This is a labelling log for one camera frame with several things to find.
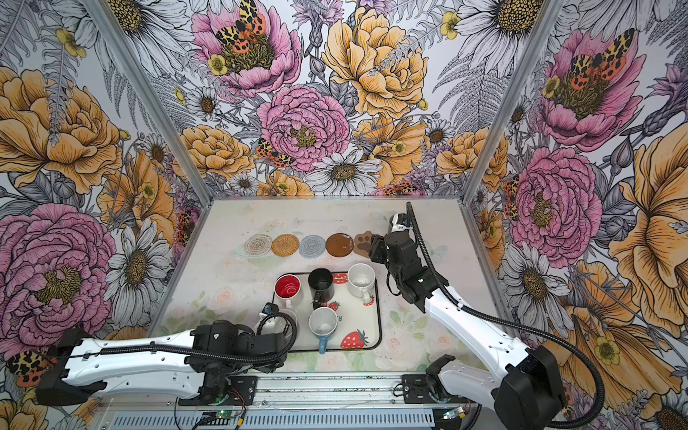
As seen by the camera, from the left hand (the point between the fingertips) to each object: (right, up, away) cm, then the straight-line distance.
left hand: (264, 355), depth 72 cm
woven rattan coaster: (-3, +26, +34) cm, 43 cm away
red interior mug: (+1, +13, +20) cm, 24 cm away
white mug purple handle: (+7, +13, -11) cm, 18 cm away
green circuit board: (-13, -17, +1) cm, 21 cm away
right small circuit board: (+51, -15, 0) cm, 53 cm away
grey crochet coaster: (+7, +26, +34) cm, 43 cm away
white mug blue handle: (+14, +4, +13) cm, 20 cm away
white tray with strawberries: (+26, +3, +14) cm, 29 cm away
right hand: (+31, +28, +9) cm, 42 cm away
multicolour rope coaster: (-13, +26, +34) cm, 45 cm away
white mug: (+26, +15, +23) cm, 38 cm away
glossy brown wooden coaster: (+18, +26, +34) cm, 47 cm away
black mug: (+13, +15, +19) cm, 27 cm away
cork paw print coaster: (+27, +27, +34) cm, 51 cm away
